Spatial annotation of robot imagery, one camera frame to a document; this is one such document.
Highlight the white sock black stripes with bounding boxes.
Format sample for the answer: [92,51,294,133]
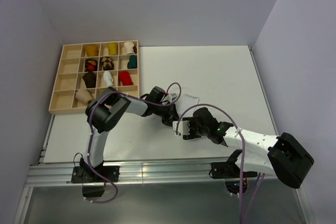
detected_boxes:
[175,94,200,116]

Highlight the beige maroon sock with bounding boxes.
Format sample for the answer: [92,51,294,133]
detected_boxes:
[75,89,94,105]

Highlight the brown sock striped cuff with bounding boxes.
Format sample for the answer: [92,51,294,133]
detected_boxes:
[101,88,111,95]

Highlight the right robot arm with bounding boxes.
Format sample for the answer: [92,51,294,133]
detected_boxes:
[173,107,314,189]

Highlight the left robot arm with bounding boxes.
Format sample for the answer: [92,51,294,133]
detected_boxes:
[71,86,179,183]

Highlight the teal rolled sock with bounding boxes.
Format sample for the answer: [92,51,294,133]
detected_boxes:
[127,55,138,69]

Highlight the white rolled sock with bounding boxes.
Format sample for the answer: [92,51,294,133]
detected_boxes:
[103,71,114,87]

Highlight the cream rolled sock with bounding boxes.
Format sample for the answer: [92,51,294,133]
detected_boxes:
[123,41,137,55]

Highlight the brown tan checkered rolled sock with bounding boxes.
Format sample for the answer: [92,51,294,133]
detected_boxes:
[100,57,114,71]

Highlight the dark brown rolled sock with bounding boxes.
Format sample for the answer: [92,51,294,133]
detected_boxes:
[82,71,97,89]

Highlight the brown red argyle rolled sock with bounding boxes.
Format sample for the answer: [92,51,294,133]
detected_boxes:
[84,59,98,72]

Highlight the wooden compartment tray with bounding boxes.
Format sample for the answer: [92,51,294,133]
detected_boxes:
[49,40,140,114]

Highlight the mustard yellow rolled sock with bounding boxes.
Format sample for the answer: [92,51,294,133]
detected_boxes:
[84,44,99,57]

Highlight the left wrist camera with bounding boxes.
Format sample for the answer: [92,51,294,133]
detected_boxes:
[162,93,178,104]

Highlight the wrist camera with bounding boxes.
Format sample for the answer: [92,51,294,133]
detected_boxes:
[172,121,190,136]
[162,93,178,104]

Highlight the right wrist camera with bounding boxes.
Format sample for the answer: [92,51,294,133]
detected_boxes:
[172,121,190,136]

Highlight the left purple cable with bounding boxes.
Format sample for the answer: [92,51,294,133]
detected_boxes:
[72,82,182,204]

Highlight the purple cable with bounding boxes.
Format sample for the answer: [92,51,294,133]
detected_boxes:
[176,104,266,224]
[72,82,182,204]

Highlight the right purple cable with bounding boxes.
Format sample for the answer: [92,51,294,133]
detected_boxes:
[176,104,266,224]

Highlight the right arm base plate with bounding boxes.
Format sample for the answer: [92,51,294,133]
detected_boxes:
[208,161,259,179]

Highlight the aluminium rail frame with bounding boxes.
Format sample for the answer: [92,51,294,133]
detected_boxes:
[15,47,316,224]

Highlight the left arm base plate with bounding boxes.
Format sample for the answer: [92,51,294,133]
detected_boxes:
[71,166,120,184]

